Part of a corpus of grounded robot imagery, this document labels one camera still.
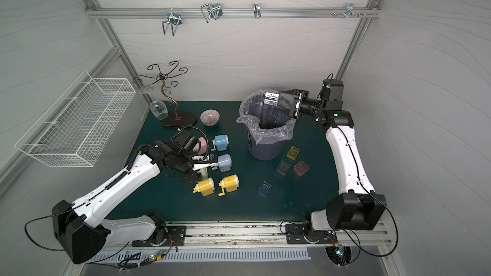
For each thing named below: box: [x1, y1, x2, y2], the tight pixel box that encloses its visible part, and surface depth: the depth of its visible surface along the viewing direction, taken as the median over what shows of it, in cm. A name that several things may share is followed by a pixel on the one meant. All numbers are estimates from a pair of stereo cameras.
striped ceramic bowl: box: [199, 108, 221, 127], surface depth 113 cm
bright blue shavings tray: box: [258, 180, 273, 197], surface depth 88 cm
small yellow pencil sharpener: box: [192, 177, 215, 197], surface depth 81 cm
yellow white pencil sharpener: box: [218, 174, 240, 197], surface depth 82 cm
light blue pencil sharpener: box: [210, 134, 229, 152], surface depth 97 cm
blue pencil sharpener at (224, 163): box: [217, 153, 233, 173], surface depth 89 cm
